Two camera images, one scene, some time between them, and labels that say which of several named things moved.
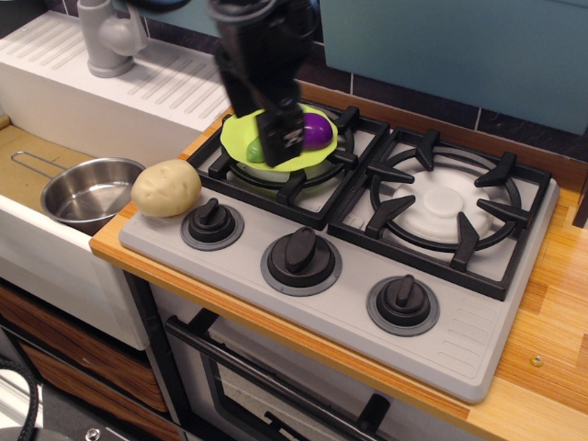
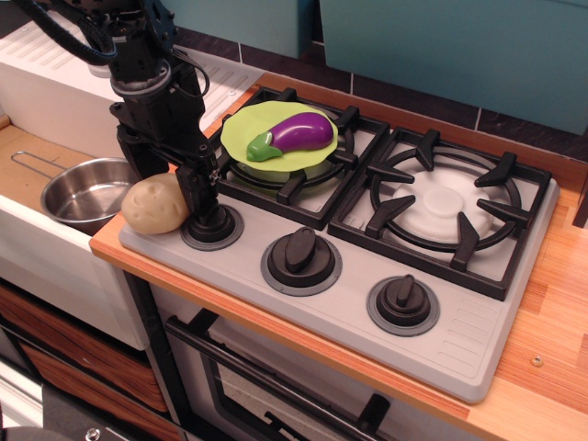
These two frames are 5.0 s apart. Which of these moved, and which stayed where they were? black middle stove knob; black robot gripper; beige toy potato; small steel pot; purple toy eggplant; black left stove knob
Moved: beige toy potato; black robot gripper
Stayed: purple toy eggplant; black middle stove knob; small steel pot; black left stove knob
